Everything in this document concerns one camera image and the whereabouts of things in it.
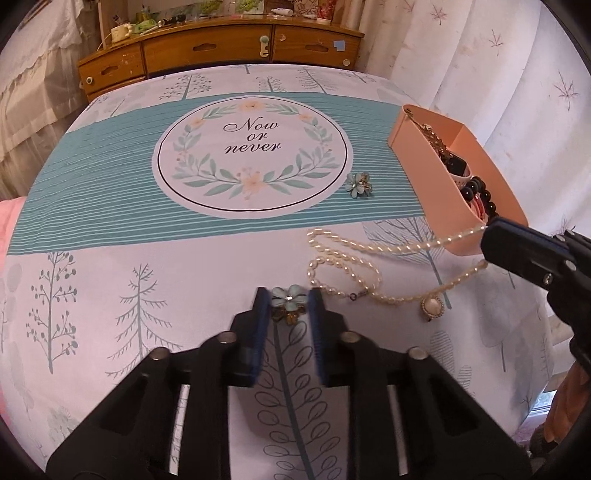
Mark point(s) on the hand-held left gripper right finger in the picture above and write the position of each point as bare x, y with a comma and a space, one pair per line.
318, 332

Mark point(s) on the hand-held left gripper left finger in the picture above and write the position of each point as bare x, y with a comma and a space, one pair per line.
258, 332

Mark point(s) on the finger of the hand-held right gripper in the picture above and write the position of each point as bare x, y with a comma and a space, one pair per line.
521, 251

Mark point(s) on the blue flower hair clip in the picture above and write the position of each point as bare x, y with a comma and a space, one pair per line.
287, 295
356, 183

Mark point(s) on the pink plastic tray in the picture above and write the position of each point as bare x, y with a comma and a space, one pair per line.
489, 161

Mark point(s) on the pink smart watch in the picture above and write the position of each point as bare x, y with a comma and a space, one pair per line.
458, 167

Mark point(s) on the person's right hand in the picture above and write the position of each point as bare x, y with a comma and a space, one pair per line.
568, 401

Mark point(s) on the tree print tablecloth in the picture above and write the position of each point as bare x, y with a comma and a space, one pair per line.
115, 221

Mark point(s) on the pink blanket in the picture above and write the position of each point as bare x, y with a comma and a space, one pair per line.
9, 226

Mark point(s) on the wooden desk with drawers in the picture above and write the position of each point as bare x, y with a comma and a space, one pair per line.
207, 46

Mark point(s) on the red patterned paper cup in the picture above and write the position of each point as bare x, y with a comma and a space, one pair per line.
325, 11

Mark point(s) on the white tube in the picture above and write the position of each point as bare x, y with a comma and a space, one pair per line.
281, 11

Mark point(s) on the cream lace cover cloth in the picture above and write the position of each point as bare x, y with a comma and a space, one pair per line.
27, 92

